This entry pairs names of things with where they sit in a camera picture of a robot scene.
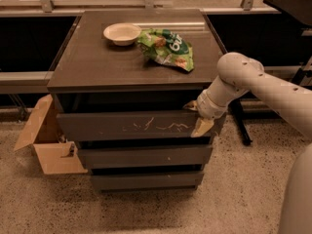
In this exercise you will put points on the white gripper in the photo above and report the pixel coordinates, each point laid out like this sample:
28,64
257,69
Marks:
207,109

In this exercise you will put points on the grey top drawer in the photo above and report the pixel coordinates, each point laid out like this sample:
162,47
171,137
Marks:
127,125

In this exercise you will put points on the grey drawer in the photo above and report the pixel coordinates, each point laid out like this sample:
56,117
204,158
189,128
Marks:
146,181
127,125
106,158

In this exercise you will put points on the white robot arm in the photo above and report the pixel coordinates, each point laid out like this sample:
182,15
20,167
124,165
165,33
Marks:
237,75

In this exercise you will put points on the dark grey drawer cabinet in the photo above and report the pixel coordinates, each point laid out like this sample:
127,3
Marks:
94,75

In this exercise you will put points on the grey middle drawer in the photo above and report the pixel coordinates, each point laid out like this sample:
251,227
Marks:
106,158

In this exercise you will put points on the grey bottom drawer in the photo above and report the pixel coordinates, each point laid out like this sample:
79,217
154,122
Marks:
146,181

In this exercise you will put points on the open cardboard box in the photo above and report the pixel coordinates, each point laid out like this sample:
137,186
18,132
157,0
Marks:
56,154

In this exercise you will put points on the black table top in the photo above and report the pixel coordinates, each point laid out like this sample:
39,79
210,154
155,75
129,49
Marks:
300,10

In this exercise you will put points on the black table leg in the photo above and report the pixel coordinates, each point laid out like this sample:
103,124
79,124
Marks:
238,113

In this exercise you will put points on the green chip bag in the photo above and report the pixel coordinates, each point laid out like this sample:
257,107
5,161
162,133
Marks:
166,48

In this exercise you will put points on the white bowl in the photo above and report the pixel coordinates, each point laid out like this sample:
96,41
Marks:
122,34

